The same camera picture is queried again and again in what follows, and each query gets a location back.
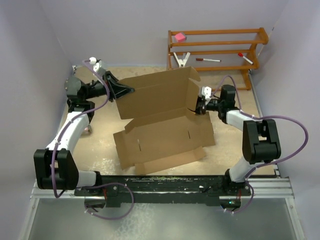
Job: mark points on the white clamp tool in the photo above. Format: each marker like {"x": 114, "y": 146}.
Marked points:
{"x": 181, "y": 62}

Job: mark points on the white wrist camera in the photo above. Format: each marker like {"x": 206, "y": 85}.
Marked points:
{"x": 98, "y": 66}
{"x": 206, "y": 93}

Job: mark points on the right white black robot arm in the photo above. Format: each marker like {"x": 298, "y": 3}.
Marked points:
{"x": 260, "y": 139}

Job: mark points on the pink eraser block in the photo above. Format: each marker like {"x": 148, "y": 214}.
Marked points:
{"x": 180, "y": 37}

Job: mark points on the aluminium extrusion frame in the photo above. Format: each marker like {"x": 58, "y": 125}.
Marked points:
{"x": 264, "y": 215}

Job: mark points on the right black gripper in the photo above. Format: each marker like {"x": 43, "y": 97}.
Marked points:
{"x": 199, "y": 106}

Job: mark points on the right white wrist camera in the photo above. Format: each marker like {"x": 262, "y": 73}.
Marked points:
{"x": 206, "y": 93}

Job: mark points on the brown-capped white marker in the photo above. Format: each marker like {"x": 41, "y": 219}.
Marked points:
{"x": 208, "y": 60}

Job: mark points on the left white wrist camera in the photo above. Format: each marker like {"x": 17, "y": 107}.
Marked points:
{"x": 98, "y": 66}

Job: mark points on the brown cardboard box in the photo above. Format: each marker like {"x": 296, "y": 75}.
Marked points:
{"x": 161, "y": 132}

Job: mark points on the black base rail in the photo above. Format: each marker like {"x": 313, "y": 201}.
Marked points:
{"x": 211, "y": 190}

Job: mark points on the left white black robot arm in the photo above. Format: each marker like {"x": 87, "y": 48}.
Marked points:
{"x": 54, "y": 165}

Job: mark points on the wooden three-tier rack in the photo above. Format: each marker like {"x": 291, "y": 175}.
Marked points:
{"x": 216, "y": 50}

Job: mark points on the red-capped white marker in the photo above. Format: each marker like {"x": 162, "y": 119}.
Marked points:
{"x": 245, "y": 58}

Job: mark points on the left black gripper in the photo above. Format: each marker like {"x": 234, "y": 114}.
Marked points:
{"x": 118, "y": 90}

